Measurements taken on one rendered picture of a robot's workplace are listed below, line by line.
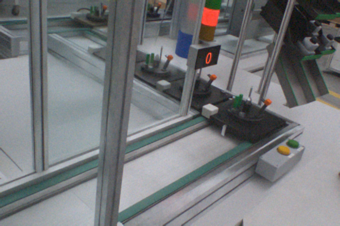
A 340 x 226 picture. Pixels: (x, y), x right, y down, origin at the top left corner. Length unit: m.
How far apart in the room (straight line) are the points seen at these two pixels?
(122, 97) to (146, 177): 0.56
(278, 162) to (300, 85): 0.54
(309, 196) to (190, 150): 0.42
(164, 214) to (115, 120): 0.42
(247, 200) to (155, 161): 0.31
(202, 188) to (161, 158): 0.21
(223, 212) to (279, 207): 0.19
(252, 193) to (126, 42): 0.82
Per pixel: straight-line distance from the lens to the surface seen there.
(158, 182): 1.04
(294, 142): 1.31
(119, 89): 0.50
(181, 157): 1.16
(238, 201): 1.14
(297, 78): 1.64
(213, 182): 1.02
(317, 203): 1.27
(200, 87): 1.51
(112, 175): 0.58
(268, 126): 1.37
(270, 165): 1.18
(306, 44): 1.50
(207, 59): 1.20
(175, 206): 0.91
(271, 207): 1.17
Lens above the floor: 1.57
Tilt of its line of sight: 27 degrees down
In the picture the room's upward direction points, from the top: 10 degrees clockwise
